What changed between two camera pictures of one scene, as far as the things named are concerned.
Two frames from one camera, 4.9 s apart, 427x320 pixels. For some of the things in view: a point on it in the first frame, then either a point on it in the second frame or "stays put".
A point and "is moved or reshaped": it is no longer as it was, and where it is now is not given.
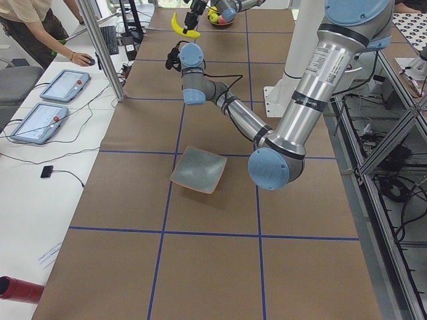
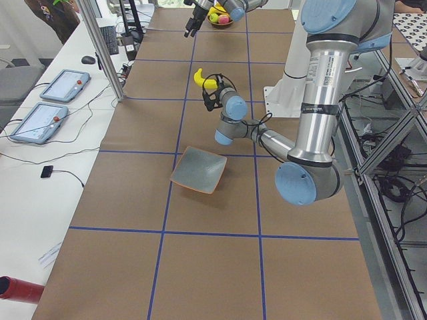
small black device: [47, 171] stays put
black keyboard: [109, 33] stays put
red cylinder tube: [13, 289] stays put
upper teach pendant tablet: [65, 86] stays put
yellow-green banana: [190, 33] is moved or reshaped
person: [38, 33] -> [62, 15]
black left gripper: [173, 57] -> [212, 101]
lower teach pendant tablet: [40, 124] stays put
